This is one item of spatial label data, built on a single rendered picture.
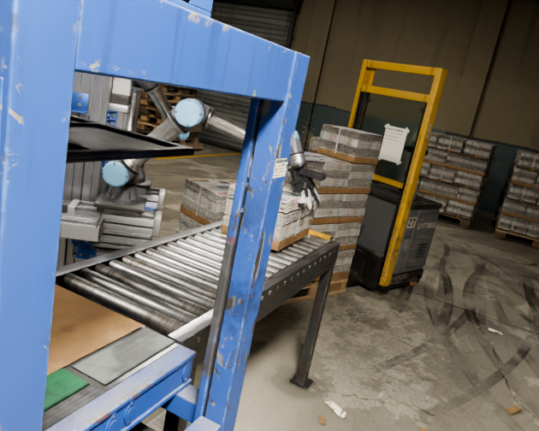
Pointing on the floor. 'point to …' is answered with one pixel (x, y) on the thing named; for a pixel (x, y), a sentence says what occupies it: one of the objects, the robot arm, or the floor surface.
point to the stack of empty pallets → (149, 116)
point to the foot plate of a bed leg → (300, 383)
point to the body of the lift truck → (389, 196)
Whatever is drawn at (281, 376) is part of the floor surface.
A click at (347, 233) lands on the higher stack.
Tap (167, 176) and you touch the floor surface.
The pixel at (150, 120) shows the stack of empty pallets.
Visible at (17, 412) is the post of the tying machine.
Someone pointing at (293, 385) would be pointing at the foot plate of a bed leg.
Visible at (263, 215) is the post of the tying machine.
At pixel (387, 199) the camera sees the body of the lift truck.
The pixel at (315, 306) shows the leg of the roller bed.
